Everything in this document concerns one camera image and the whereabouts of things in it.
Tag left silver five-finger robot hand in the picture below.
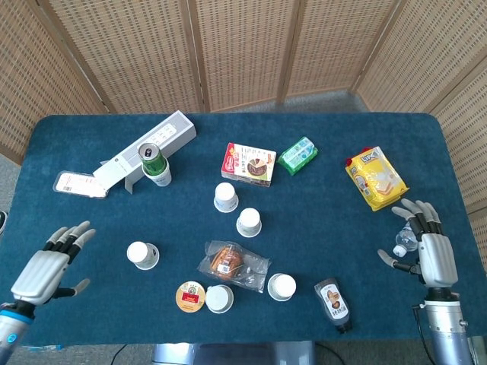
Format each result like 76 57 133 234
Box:
10 220 97 307

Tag bread in clear plastic bag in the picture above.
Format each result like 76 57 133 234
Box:
196 240 272 294

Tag long grey cardboard box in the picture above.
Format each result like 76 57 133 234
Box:
92 110 198 195

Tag dark sauce squeeze bottle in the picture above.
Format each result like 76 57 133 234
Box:
314 278 351 335

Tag stacked white paper cups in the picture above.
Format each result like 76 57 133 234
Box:
146 159 173 187

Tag green energy drink can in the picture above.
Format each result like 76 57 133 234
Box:
137 142 168 176

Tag blue felt table cover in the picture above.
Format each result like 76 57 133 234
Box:
0 112 487 349

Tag round brown lid cup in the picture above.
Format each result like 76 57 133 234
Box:
175 281 207 313

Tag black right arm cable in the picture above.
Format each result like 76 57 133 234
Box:
412 303 437 365

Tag paper cup green fern print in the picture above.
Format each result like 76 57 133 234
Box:
126 241 160 271
267 273 298 303

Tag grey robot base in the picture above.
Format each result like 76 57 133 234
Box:
151 341 317 365

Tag paper cup blue flower print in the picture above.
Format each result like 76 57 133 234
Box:
213 182 240 213

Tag flat white packet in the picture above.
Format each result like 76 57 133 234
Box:
53 170 110 199

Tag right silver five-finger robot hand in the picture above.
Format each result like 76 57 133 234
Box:
377 198 460 289

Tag paper cup green flower print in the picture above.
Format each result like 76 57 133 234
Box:
235 208 263 239

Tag yellow biscuit bag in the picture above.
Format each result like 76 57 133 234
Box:
345 146 410 212

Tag red white cake box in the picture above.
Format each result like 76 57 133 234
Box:
221 142 277 188

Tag black floor cable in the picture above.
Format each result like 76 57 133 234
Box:
315 341 345 365
112 343 129 365

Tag rattan folding screen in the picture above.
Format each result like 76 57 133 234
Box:
0 0 487 269

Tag green snack packet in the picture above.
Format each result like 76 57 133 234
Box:
276 136 320 176

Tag paper cup under grey jar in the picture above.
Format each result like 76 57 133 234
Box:
205 284 235 315

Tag clear plastic water bottle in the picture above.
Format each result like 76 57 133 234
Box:
393 222 419 258

